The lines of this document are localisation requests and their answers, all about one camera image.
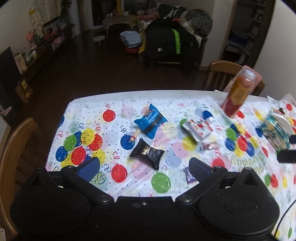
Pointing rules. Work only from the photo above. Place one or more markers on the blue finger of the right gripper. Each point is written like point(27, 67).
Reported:
point(286, 156)
point(292, 139)

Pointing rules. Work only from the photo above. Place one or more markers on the orange juice bottle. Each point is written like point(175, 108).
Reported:
point(236, 96)

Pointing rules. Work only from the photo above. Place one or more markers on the purple candy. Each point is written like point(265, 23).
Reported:
point(189, 177)

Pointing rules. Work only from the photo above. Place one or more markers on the wooden chair left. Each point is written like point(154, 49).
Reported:
point(9, 163)

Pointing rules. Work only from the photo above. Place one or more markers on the blue snack packet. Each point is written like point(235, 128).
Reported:
point(150, 122)

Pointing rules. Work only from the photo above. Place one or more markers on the white red drink pouch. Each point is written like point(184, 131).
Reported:
point(197, 128)

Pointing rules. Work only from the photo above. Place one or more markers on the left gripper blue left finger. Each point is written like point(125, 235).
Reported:
point(88, 169)

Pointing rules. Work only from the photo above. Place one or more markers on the wooden chair with pink cloth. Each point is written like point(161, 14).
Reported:
point(221, 75)

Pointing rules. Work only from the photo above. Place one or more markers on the small white stool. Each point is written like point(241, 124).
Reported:
point(99, 39)

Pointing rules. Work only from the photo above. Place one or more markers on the dark tv sideboard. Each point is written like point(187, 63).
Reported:
point(12, 77)

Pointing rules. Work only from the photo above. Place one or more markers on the black backpack green stripe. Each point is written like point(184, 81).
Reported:
point(168, 42)

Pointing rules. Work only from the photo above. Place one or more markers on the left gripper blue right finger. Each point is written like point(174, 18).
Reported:
point(199, 170)

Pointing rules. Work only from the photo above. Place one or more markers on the small brown transparent snack bar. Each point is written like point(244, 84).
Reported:
point(208, 146)

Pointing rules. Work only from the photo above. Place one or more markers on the black snack packet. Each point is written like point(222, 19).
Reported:
point(147, 154)

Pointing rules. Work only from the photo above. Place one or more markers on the teal tissue pack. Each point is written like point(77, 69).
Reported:
point(277, 130)

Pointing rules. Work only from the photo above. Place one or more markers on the balloon birthday tablecloth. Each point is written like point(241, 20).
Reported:
point(101, 126)

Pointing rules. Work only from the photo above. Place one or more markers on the folded blue grey clothes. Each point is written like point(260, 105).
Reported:
point(131, 39)

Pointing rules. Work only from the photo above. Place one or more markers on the small sausage stick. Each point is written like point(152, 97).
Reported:
point(135, 135)

